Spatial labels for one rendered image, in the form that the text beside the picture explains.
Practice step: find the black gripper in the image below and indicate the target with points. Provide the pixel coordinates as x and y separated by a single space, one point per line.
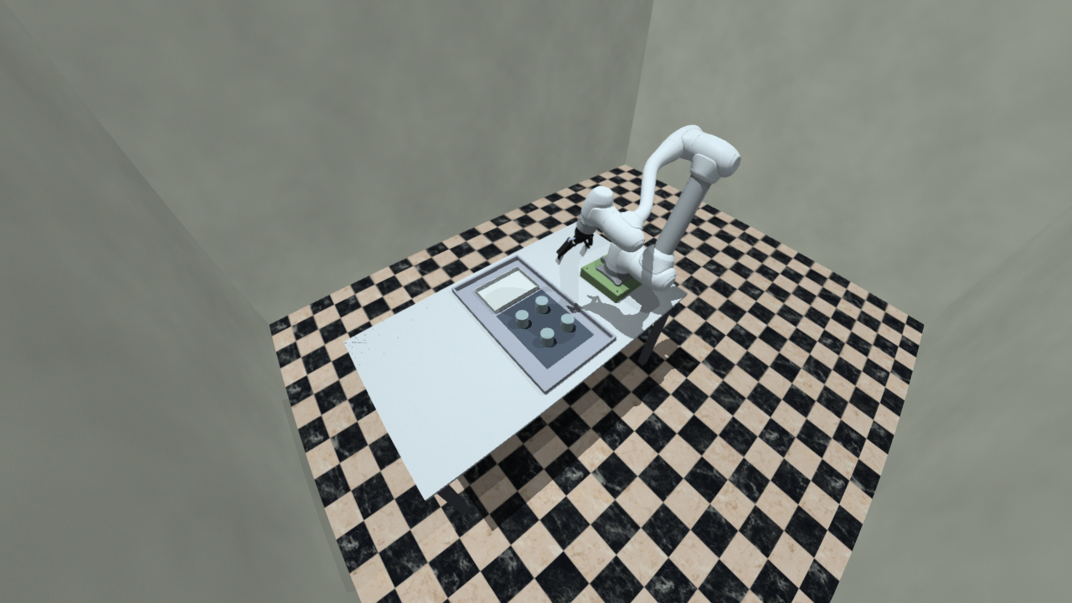
568 244

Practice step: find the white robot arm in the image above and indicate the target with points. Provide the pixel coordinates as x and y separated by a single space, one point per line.
711 158

